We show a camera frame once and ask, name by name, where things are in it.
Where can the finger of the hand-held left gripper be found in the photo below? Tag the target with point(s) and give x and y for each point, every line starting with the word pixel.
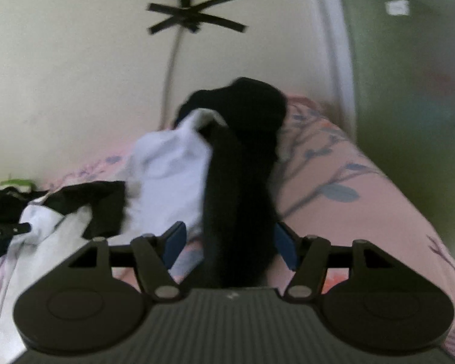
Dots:
pixel 7 230

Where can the green cloth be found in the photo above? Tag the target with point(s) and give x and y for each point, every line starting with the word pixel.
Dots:
pixel 17 184

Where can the white door frame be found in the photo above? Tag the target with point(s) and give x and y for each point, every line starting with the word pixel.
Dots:
pixel 337 45

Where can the white and black garment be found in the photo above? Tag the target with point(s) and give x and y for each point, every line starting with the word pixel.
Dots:
pixel 34 258

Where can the pink floral bed sheet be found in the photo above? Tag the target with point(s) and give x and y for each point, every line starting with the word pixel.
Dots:
pixel 345 216

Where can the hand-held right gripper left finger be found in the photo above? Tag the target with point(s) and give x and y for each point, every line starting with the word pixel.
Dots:
pixel 176 242

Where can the black tape cross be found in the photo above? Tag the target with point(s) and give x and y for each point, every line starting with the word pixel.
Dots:
pixel 197 13

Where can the white paper sticker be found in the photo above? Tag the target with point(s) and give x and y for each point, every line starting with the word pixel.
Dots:
pixel 397 7

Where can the pile of dark clothes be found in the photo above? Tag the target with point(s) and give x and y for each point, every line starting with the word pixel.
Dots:
pixel 3 204

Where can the green frosted glass door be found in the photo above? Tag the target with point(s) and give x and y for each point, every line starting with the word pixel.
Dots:
pixel 409 83

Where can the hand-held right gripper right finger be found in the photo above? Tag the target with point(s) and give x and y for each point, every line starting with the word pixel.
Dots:
pixel 286 248

